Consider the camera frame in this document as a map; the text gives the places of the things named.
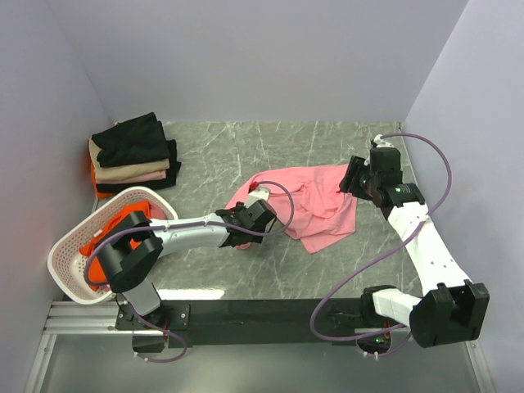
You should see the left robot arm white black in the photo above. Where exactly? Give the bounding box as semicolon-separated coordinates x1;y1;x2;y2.
97;200;276;316

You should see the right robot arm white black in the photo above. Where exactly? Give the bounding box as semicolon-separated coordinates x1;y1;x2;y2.
340;148;490;348

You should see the black folded t shirt lower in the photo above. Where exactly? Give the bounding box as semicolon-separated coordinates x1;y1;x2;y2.
97;139;182;195

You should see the black folded t shirt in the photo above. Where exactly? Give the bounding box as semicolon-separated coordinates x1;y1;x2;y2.
91;112;169;168
97;139;182;195

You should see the light pink folded t shirt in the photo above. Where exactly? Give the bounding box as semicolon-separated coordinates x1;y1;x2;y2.
96;170;166;184

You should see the black folded t shirt top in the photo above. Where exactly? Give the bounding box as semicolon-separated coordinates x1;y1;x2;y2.
91;112;169;168

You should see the orange folded t shirt bottom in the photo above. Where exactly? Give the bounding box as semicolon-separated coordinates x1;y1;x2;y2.
90;162;112;200

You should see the beige folded t shirt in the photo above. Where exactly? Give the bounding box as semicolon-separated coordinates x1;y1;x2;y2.
88;139;169;180

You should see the orange t shirt in basket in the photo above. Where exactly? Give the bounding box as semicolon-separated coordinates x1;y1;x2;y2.
79;201;152;284

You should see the white plastic laundry basket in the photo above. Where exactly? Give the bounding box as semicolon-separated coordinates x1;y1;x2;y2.
47;187;178;305

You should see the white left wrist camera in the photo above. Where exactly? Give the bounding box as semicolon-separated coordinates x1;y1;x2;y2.
245;182;270;208

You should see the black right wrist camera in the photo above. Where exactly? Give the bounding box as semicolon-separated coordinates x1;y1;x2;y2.
369;147;403;184

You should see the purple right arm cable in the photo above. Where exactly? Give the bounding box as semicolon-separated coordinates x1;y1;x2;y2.
310;133;453;359

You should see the aluminium frame rail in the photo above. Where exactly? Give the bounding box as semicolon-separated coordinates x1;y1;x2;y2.
22;300;136;393

